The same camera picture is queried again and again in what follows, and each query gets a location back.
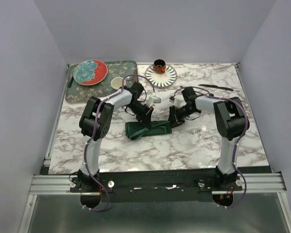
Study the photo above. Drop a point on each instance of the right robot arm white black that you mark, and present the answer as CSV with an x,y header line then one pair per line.
x,y
231,122

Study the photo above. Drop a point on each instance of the aluminium frame rail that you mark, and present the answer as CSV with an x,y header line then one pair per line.
x,y
60,185

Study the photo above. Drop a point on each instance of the black knife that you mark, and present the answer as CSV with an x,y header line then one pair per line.
x,y
217,87

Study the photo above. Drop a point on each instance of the green handled utensil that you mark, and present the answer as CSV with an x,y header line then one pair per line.
x,y
71,81

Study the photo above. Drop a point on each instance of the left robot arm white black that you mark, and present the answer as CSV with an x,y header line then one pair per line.
x,y
96,120

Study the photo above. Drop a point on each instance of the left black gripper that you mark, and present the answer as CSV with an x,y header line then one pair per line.
x,y
145,117

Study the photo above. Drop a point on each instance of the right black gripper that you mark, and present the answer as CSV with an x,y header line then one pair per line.
x,y
174,119

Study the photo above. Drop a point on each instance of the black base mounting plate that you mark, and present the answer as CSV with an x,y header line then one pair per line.
x,y
204,185

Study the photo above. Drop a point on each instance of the floral teal serving tray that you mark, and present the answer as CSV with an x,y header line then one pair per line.
x,y
79,93

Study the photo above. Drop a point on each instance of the white striped saucer plate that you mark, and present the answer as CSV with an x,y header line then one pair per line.
x,y
161,80

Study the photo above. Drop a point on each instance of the red and teal plate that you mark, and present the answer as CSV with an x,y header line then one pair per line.
x,y
90,72

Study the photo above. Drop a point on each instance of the brown glazed cup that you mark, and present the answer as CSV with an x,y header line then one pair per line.
x,y
159,66

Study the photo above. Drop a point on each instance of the cream mug with teal handle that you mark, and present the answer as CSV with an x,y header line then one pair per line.
x,y
116,83

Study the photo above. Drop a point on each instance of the dark green cloth napkin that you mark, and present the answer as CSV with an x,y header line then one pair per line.
x,y
136,130

